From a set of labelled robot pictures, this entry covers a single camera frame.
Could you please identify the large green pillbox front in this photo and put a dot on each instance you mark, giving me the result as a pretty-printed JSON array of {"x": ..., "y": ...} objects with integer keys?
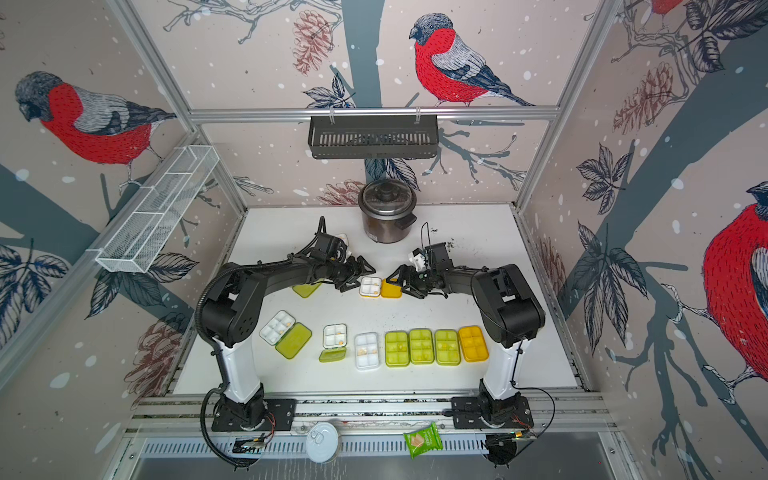
[{"x": 421, "y": 347}]

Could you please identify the white wire mesh shelf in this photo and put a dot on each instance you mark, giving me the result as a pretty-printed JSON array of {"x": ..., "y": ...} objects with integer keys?
[{"x": 142, "y": 236}]

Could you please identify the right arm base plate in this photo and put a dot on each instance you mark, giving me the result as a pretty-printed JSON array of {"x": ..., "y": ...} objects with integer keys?
[{"x": 483, "y": 412}]

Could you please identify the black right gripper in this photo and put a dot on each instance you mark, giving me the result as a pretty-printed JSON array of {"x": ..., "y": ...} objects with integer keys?
[{"x": 412, "y": 280}]

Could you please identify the clear white pillbox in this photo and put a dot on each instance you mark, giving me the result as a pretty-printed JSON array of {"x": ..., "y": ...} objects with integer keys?
[{"x": 366, "y": 351}]

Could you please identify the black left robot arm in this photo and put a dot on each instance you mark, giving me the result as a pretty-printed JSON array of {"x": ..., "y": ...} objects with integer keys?
[{"x": 228, "y": 311}]

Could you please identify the green snack packet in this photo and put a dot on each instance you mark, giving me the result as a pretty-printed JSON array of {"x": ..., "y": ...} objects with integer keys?
[{"x": 423, "y": 440}]

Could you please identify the black hanging wire basket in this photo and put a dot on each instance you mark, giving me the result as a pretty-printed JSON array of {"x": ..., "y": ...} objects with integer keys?
[{"x": 373, "y": 137}]

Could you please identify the white round lid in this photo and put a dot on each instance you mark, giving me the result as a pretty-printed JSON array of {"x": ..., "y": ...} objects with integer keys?
[{"x": 322, "y": 442}]

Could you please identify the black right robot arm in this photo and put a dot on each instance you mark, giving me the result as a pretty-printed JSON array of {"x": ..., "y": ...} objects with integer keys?
[{"x": 511, "y": 316}]

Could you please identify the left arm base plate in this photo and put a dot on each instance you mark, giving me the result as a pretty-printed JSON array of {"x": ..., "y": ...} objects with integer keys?
[{"x": 256, "y": 415}]

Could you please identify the silver rice cooker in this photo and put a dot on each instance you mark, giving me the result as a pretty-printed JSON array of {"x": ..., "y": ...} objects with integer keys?
[{"x": 387, "y": 207}]

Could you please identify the small green pillbox front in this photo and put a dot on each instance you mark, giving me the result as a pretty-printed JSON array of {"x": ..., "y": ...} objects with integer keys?
[{"x": 334, "y": 343}]

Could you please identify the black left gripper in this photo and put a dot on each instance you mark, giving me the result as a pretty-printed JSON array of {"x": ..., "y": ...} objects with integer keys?
[{"x": 355, "y": 274}]

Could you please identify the yellow pillbox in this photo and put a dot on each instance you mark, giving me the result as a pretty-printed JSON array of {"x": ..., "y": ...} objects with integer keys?
[
  {"x": 374, "y": 287},
  {"x": 472, "y": 344}
]

